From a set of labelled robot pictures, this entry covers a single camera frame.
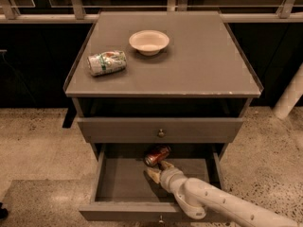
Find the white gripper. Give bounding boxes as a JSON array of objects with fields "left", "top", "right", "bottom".
[{"left": 146, "top": 161, "right": 187, "bottom": 194}]

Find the red coke can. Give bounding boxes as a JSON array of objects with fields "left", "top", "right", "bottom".
[{"left": 144, "top": 146, "right": 171, "bottom": 166}]

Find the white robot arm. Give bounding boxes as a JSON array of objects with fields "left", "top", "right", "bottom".
[{"left": 146, "top": 161, "right": 303, "bottom": 227}]

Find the brass top drawer knob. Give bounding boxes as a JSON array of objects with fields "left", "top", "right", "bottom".
[{"left": 157, "top": 129, "right": 166, "bottom": 138}]

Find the brass drawer knob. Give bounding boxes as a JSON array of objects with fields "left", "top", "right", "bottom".
[
  {"left": 157, "top": 129, "right": 166, "bottom": 138},
  {"left": 158, "top": 215, "right": 165, "bottom": 224}
]

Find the open grey middle drawer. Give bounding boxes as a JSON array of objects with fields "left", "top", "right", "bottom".
[{"left": 80, "top": 143, "right": 224, "bottom": 222}]

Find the brass middle drawer knob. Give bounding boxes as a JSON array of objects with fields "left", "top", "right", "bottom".
[{"left": 158, "top": 215, "right": 165, "bottom": 224}]

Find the closed grey top drawer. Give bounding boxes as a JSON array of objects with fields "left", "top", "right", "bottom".
[{"left": 78, "top": 117, "right": 243, "bottom": 143}]

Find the grey drawer cabinet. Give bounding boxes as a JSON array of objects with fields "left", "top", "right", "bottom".
[{"left": 62, "top": 10, "right": 263, "bottom": 163}]

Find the green white soda can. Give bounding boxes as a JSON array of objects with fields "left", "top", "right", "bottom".
[{"left": 87, "top": 50, "right": 127, "bottom": 77}]

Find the white bowl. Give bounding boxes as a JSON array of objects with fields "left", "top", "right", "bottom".
[{"left": 129, "top": 30, "right": 169, "bottom": 56}]

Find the black object at floor edge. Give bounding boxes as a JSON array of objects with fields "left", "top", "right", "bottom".
[{"left": 0, "top": 202, "right": 9, "bottom": 219}]

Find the metal window railing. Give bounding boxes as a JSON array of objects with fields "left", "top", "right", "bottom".
[{"left": 0, "top": 0, "right": 303, "bottom": 23}]

